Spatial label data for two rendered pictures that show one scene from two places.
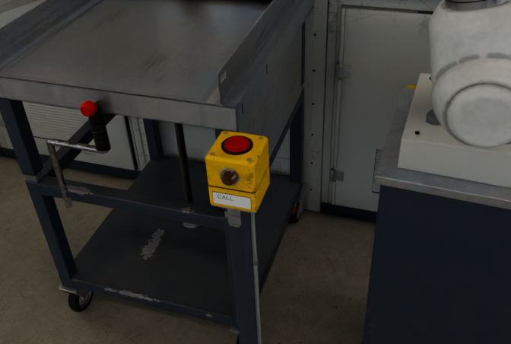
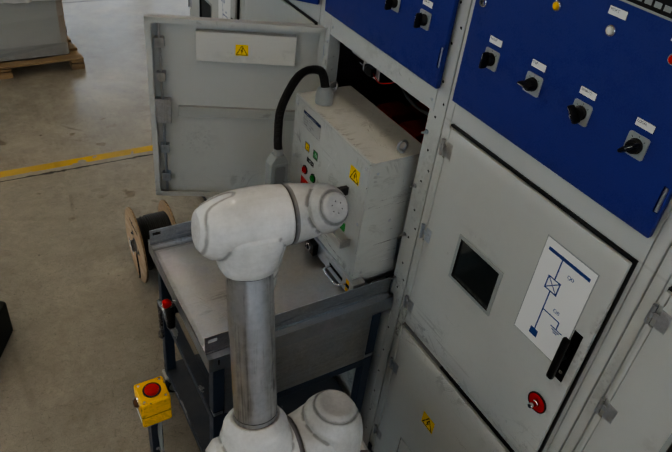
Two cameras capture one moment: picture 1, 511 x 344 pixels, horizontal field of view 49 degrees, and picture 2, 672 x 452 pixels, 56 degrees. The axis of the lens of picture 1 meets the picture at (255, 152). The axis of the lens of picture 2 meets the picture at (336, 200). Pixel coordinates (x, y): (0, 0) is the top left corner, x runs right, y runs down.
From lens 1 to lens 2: 1.37 m
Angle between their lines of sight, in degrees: 30
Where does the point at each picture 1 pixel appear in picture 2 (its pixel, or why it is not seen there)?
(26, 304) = (154, 363)
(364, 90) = (402, 390)
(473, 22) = (226, 424)
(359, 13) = (408, 337)
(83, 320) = not seen: hidden behind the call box
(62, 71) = (179, 270)
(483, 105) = not seen: outside the picture
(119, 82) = (190, 299)
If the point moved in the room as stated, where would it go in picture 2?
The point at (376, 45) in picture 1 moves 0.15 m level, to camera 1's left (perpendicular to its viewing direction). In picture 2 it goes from (413, 366) to (378, 342)
